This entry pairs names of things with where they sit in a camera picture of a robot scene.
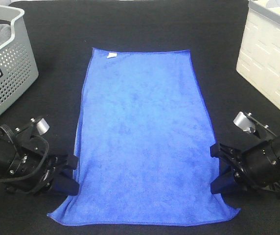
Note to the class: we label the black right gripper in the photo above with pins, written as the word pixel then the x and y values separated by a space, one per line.
pixel 255 169

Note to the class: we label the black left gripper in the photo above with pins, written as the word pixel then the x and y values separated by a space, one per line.
pixel 30 173

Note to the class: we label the blue microfiber towel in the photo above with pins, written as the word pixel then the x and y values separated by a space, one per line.
pixel 143 141

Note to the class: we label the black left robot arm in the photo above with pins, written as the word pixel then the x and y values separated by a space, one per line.
pixel 11 145

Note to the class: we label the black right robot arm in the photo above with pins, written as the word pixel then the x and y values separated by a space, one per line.
pixel 257 168

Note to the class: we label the white plastic storage crate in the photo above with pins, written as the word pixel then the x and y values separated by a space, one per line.
pixel 259 55

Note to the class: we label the grey perforated laundry basket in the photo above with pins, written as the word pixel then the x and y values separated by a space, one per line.
pixel 18 69

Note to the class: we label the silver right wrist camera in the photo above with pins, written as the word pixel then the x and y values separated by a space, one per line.
pixel 244 123

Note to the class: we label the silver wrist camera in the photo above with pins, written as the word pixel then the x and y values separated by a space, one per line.
pixel 40 125
pixel 244 123

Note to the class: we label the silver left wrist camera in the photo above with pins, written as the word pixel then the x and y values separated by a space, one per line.
pixel 40 125

